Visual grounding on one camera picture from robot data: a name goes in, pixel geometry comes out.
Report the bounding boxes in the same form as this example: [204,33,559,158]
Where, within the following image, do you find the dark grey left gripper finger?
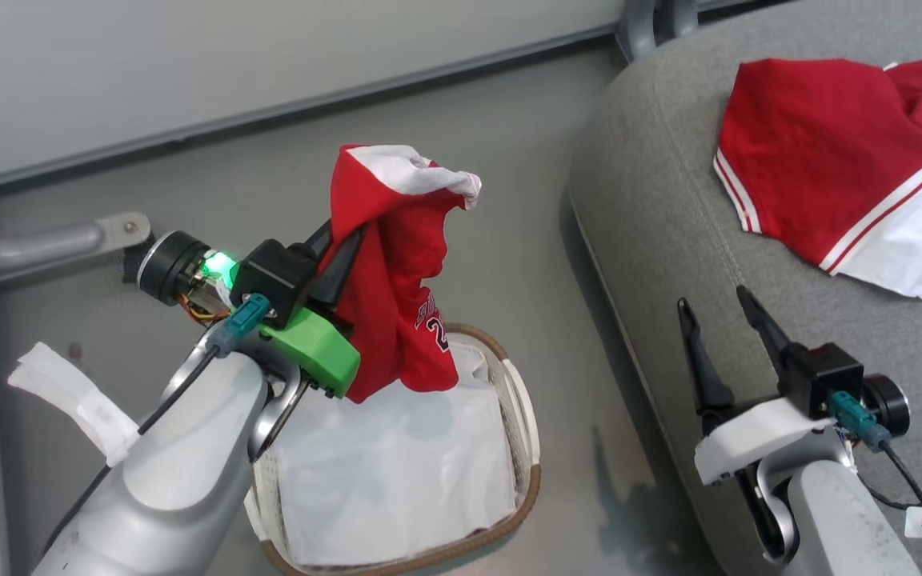
[317,226,367,314]
[303,218,335,258]

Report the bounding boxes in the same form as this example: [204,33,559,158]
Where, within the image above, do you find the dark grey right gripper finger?
[736,285,796,378]
[676,298,737,418]

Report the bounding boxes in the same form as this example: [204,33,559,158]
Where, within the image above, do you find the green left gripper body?
[258,307,363,399]

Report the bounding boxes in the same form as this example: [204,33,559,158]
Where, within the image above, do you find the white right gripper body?
[693,397,835,487]

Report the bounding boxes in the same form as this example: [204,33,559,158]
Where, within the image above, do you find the red jersey with number print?
[321,144,483,404]

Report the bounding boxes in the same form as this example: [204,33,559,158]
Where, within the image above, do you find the red shorts with white stripes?
[713,58,922,302]

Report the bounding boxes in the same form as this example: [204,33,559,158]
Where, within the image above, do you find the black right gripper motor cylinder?
[863,373,912,439]

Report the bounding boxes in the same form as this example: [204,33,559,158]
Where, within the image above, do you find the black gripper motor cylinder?
[138,230,212,306]
[863,373,912,439]

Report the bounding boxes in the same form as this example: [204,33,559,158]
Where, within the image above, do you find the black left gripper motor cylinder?
[138,230,212,306]

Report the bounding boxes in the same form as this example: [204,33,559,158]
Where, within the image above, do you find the white cloth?
[273,342,519,569]

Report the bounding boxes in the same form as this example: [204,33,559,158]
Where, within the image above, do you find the white basket with brown rim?
[243,322,543,576]

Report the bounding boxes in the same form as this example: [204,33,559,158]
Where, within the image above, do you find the white tape strip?
[7,342,143,468]

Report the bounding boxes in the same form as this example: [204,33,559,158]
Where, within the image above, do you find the grey partition base rail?
[0,22,623,194]

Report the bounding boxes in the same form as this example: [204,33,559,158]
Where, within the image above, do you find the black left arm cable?
[43,293,271,557]

